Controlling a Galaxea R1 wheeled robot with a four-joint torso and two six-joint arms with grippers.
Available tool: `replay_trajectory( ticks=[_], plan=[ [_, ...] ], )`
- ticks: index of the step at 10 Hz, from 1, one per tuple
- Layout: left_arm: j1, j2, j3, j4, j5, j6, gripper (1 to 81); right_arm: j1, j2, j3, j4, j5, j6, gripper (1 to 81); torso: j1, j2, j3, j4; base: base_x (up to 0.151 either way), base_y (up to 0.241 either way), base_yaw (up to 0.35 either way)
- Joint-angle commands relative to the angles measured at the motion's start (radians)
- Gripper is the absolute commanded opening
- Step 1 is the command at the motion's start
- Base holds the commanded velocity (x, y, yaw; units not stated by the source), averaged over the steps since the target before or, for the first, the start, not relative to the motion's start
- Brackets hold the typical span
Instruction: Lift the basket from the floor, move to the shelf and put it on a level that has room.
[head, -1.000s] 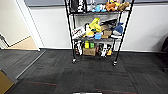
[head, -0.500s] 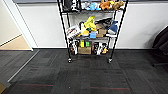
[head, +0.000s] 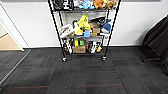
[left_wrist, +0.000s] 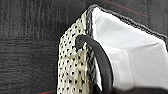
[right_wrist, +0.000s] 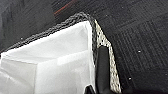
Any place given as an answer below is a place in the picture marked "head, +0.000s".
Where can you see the small green box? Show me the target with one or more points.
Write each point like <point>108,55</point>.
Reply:
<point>81,42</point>

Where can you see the yellow plush toy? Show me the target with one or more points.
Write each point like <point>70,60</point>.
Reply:
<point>82,24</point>

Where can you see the blue and white cap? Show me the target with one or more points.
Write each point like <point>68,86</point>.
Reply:
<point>106,27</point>

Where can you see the white printed box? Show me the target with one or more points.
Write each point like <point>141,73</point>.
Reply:
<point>66,31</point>

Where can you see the small yellow box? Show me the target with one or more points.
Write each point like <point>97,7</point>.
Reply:
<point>76,42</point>

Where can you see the black chair with garment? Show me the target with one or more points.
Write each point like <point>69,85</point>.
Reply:
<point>156,40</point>

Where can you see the black white orange package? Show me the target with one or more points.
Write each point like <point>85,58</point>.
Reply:
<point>95,47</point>

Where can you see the cardboard box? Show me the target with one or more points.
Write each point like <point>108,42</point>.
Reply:
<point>79,49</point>

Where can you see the black and white package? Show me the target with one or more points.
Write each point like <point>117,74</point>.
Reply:
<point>68,46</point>

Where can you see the brown plush toy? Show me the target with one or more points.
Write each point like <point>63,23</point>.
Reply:
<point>112,4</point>

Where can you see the small blue cup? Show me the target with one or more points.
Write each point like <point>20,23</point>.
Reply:
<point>87,34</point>

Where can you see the orange plush toy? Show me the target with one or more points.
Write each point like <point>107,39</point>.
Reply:
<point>99,4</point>

